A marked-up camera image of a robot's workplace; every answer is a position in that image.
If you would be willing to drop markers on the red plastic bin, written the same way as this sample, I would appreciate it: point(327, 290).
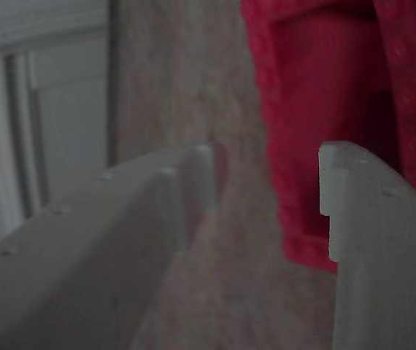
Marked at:
point(314, 84)

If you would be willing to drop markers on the white cabinet door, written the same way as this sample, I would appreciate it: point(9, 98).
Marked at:
point(47, 91)

